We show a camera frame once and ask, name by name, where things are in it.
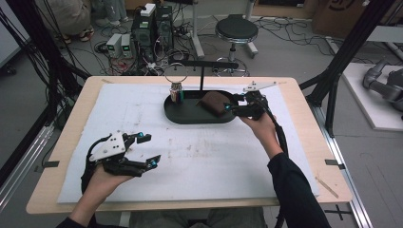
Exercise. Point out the round black stool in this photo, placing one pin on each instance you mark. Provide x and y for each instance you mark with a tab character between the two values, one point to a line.
236	29

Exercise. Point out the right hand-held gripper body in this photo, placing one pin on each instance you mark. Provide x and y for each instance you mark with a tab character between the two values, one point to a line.
253	107

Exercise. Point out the black computer tower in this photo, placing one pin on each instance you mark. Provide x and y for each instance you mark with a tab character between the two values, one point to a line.
164	27
144	34

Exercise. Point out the white metal table leg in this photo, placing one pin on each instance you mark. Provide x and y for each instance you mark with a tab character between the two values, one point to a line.
196	34

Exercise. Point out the large printed cardboard box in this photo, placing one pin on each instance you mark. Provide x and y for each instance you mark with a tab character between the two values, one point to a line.
342	15

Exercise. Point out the person's right hand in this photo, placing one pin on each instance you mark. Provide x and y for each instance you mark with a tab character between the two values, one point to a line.
264	131

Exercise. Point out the white table mat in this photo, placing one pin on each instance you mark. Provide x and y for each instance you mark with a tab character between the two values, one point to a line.
196	164

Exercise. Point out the white platform board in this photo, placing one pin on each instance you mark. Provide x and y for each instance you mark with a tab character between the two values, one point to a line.
364	107

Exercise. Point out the grey power supply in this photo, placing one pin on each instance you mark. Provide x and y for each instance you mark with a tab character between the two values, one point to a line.
113	46
126	46

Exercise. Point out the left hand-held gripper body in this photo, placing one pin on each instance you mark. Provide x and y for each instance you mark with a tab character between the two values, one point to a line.
109	148

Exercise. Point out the black metal frame post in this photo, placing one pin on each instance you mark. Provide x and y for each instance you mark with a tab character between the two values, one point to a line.
38	41
345	53

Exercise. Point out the thin wooden stick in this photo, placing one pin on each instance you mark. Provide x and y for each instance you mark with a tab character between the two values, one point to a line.
327	187

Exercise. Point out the black oval tray key stand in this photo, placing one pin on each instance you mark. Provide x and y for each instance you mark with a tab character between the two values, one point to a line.
190	114

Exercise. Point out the person's left hand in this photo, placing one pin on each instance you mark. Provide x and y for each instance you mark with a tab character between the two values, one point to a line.
101	182

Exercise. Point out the brown leather wallet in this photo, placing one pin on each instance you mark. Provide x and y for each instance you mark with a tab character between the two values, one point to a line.
215	103

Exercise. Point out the person's legs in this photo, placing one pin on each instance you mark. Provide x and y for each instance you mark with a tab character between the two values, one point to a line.
196	220

